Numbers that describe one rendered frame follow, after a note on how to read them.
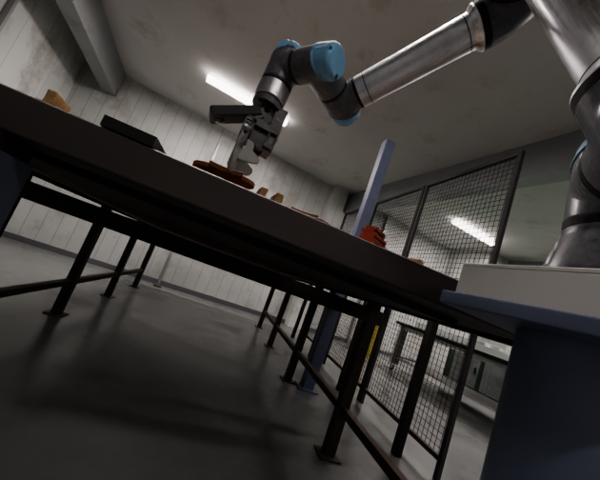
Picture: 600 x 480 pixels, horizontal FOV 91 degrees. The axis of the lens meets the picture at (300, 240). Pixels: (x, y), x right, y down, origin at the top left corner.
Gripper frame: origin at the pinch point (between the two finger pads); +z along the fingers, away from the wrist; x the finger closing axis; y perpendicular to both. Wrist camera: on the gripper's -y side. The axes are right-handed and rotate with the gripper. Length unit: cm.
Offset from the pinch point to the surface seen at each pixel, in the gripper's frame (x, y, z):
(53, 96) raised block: -8.2, -29.9, 3.1
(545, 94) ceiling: 98, 205, -210
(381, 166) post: 169, 119, -118
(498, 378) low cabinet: 296, 517, 33
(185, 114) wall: 478, -117, -191
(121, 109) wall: 472, -204, -147
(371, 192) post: 169, 120, -90
